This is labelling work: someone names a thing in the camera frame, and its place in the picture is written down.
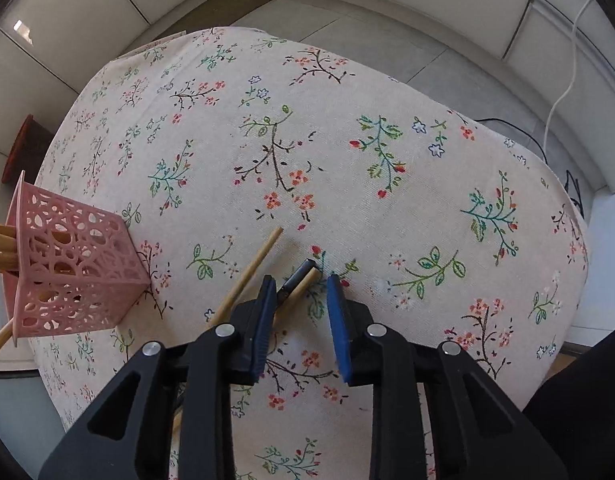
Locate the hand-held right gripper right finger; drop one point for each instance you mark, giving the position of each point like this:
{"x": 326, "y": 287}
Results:
{"x": 340, "y": 332}

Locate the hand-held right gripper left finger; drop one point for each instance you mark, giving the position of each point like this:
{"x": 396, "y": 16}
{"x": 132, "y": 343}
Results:
{"x": 265, "y": 332}

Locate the light wooden chopstick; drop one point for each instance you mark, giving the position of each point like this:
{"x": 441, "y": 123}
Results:
{"x": 0, "y": 261}
{"x": 305, "y": 285}
{"x": 252, "y": 267}
{"x": 0, "y": 345}
{"x": 0, "y": 244}

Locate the dark chopstick with gold band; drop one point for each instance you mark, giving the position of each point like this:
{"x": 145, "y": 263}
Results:
{"x": 296, "y": 280}

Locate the pink perforated utensil holder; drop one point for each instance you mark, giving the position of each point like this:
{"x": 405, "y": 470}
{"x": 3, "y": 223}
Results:
{"x": 67, "y": 260}

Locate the floral tablecloth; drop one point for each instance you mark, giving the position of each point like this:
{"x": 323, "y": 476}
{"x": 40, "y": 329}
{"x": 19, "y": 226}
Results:
{"x": 337, "y": 160}

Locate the person's dark trouser leg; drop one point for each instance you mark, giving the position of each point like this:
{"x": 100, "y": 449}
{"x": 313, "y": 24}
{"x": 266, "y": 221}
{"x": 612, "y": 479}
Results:
{"x": 582, "y": 400}

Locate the white box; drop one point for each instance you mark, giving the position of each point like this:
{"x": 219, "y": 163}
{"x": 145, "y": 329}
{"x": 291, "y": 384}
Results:
{"x": 607, "y": 260}

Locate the red rimmed brown trash bin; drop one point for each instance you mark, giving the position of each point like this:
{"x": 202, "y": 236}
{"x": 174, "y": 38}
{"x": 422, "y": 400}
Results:
{"x": 30, "y": 145}

